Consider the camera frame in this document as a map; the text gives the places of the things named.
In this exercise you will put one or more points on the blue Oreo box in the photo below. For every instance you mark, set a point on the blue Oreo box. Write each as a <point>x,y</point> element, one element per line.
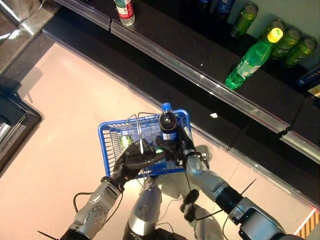
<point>310,76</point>

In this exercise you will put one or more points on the black metal shelf board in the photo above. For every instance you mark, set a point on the black metal shelf board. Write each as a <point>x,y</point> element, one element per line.
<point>150,75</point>
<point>175,37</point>

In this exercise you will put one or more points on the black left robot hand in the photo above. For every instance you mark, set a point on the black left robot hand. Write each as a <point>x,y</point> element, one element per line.
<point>135,160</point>

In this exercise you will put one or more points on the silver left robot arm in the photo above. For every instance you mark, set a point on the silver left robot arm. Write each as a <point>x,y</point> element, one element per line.
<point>97,210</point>

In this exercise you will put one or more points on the blue plastic shopping basket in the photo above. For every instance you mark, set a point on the blue plastic shopping basket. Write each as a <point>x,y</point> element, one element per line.
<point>103,150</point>

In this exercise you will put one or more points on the clear water bottle red label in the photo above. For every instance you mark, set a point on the clear water bottle red label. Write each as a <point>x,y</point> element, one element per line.
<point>126,12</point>

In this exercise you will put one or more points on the black side shelf unit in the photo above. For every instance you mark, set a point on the black side shelf unit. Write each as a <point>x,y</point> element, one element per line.
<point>12,117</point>

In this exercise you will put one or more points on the reflective metal cabinet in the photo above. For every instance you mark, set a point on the reflective metal cabinet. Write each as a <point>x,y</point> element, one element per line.
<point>27,10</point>

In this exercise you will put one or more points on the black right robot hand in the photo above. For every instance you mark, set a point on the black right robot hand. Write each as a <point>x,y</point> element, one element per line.
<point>186,142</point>

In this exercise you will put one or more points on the clear plastic price rail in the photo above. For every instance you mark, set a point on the clear plastic price rail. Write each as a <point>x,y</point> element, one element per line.
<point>85,13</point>
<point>302,146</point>
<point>200,77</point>

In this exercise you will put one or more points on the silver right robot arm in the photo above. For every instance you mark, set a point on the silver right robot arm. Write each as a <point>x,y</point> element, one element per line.
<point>212,180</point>

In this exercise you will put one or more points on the Pepsi bottle blue cap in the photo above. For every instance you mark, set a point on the Pepsi bottle blue cap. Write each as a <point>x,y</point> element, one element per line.
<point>203,2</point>
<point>225,6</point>
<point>168,122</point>

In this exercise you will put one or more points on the white paper scrap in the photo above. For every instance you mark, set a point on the white paper scrap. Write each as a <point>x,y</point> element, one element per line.
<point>213,115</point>

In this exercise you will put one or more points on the small tan snack pack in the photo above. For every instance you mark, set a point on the small tan snack pack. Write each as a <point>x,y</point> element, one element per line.
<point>315,92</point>

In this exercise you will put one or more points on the green Sprite bottle yellow cap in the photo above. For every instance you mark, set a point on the green Sprite bottle yellow cap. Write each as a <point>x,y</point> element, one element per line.
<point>247,65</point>

